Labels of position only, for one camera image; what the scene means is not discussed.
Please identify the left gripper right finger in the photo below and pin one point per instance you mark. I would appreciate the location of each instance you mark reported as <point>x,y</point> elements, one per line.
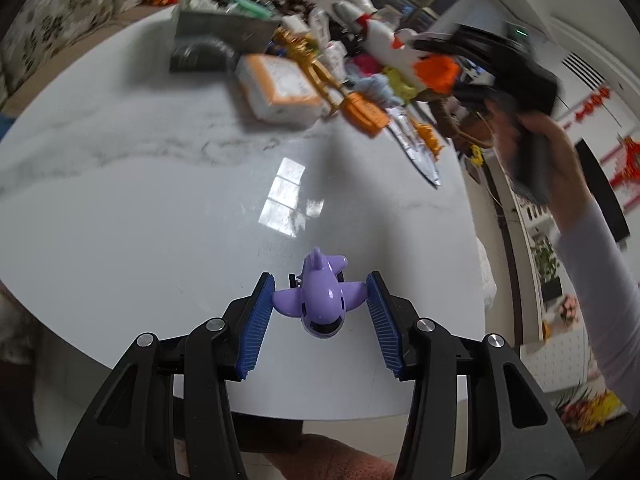
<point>514,433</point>

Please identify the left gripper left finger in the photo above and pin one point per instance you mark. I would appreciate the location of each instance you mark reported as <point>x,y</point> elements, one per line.
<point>127,431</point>

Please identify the purple toy airplane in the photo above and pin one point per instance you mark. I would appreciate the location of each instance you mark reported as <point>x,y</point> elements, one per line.
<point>319,296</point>

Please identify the orange white parcel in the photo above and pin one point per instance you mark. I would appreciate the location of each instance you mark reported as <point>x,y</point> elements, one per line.
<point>277,91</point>

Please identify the grey sleeved forearm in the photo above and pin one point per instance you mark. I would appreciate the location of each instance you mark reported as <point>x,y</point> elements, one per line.
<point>609,299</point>

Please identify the right hand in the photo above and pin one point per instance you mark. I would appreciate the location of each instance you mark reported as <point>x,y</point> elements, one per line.
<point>534,149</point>

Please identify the orange plush toy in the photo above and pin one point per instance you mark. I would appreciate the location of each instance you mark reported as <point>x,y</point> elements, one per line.
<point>438,72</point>

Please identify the silver foil wrapper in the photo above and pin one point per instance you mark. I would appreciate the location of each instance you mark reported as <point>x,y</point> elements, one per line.
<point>412,144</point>

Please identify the black television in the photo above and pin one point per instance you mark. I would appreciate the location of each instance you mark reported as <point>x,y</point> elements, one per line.
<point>602,191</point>

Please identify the red chinese knot decoration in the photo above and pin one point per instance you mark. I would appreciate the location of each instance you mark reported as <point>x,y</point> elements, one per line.
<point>626,158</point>

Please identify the pink fluffy trouser legs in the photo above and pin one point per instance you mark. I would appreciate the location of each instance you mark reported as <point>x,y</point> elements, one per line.
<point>319,457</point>

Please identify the gold figurine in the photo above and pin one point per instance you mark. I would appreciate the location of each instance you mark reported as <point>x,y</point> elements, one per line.
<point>296,49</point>

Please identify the grey tray of clutter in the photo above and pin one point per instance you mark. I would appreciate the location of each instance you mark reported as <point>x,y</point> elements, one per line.
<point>211,35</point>

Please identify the floral cushion beige sofa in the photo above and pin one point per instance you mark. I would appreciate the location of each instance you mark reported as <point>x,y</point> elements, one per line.
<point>42,28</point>

